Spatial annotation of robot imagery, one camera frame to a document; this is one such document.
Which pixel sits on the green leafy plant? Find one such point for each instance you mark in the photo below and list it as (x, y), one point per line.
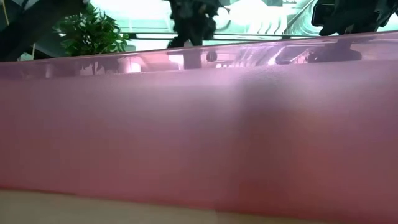
(93, 34)

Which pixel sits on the black aluminium table frame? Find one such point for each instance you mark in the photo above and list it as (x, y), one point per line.
(149, 36)

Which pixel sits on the red translucent plastic basket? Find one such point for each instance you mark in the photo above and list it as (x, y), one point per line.
(124, 130)

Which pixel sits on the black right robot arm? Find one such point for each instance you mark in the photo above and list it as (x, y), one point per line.
(357, 15)

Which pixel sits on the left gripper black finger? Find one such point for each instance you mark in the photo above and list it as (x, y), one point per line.
(210, 29)
(194, 37)

